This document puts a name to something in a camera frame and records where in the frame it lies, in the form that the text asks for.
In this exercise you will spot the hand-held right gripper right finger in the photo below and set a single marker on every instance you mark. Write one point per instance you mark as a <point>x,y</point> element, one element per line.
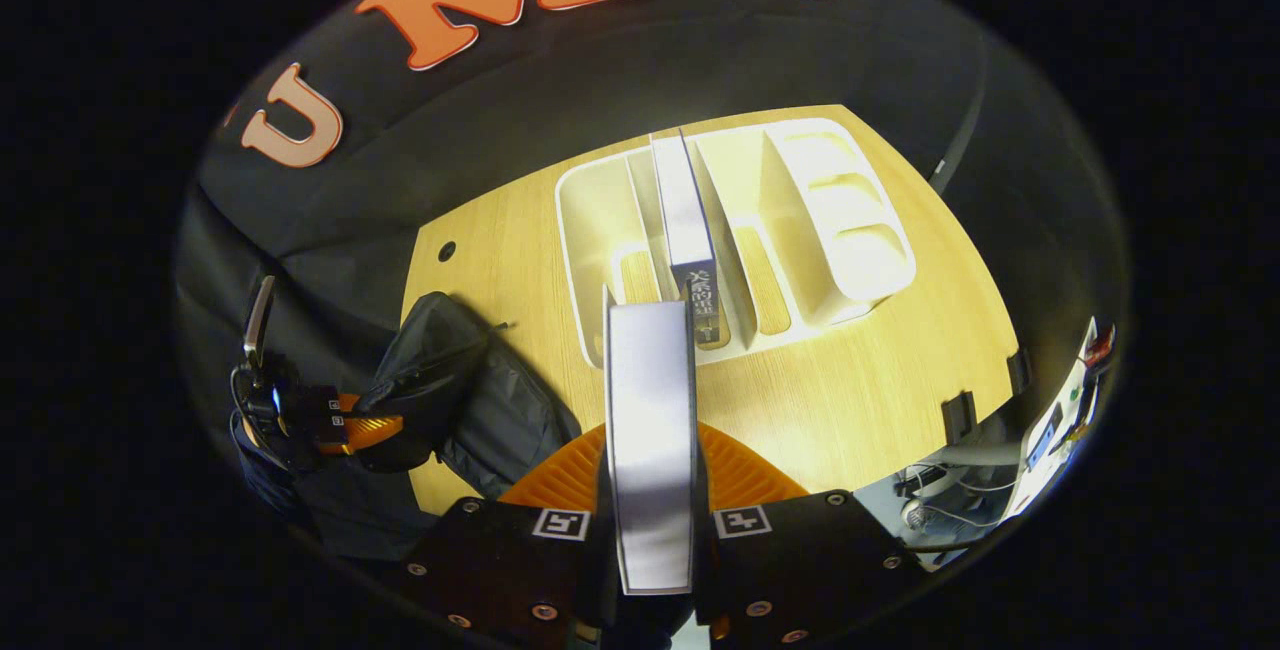
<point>800,560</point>

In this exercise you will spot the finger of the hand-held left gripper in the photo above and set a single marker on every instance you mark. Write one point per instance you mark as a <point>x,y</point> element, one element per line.
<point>340,402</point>
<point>370,433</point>

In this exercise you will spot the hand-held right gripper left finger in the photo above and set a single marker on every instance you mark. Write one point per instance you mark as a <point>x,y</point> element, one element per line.
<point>500,560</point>

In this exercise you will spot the black schoolbag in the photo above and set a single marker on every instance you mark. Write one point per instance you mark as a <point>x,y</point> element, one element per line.
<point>500,410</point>

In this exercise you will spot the white bookshelf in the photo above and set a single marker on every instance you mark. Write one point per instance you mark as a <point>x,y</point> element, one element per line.
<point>840,230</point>

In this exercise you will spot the dark blue spine book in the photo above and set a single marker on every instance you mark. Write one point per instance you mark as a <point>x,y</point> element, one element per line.
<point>685,210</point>

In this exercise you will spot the black table clamp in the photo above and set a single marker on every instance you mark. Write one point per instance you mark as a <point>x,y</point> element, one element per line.
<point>958,417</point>
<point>1018,372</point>

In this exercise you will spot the white side table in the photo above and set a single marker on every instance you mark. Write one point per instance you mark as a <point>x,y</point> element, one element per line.
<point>1040,470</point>

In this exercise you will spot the black backdrop cloth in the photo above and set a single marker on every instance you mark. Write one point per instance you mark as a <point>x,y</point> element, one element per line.
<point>600,70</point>

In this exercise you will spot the grey metal pole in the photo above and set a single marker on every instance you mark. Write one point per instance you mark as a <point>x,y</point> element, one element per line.
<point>958,145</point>

